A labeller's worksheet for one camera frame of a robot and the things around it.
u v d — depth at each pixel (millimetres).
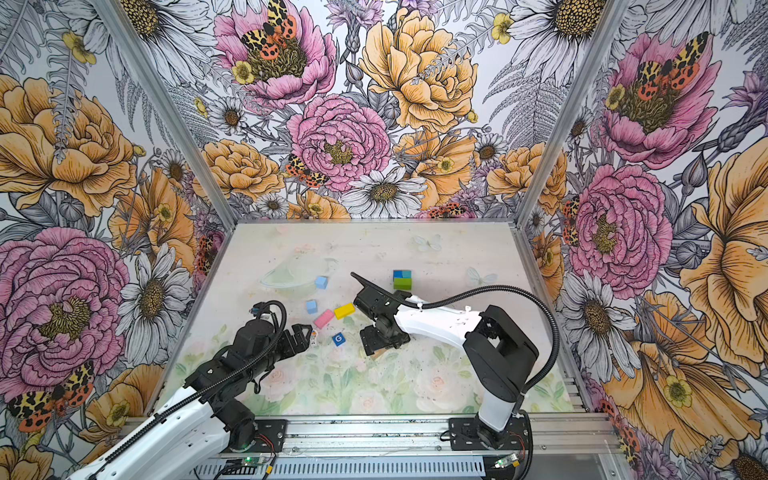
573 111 894
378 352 760
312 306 972
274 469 702
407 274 1044
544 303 1060
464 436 688
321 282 1020
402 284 1018
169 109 880
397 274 1039
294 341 728
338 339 894
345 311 968
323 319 952
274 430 747
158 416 490
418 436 760
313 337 779
